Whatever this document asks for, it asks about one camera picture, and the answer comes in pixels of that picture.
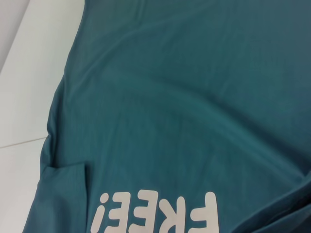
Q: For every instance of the teal blue FREE t-shirt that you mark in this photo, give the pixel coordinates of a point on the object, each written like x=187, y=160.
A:
x=170, y=97

